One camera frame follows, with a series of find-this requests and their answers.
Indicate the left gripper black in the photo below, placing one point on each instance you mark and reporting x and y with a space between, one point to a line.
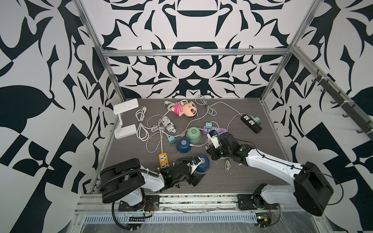
192 179

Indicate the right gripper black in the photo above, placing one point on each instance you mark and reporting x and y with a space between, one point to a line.
211 151

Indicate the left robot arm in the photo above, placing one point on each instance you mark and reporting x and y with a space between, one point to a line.
127 181

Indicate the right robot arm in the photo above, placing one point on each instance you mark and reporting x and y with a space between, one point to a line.
306 186

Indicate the orange power strip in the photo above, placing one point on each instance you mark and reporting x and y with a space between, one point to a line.
163 160

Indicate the purple power strip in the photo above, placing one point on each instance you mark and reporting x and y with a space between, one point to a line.
217 129

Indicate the black power strip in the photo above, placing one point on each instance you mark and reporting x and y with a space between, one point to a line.
250 122

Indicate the teal adapter on table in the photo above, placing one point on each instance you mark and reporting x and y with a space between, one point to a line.
172 140

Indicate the green adapter on black strip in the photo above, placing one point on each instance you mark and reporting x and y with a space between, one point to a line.
257 120

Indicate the plush doll pink shirt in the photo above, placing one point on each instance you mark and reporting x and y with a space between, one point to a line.
185 109

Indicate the white desk lamp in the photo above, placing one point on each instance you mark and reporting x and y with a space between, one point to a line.
124 128

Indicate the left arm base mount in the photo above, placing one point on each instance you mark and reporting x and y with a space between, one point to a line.
148 204

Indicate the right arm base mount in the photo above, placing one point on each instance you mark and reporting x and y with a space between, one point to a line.
254 202

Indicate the wall hook rack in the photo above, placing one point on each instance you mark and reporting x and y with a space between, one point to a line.
347 104

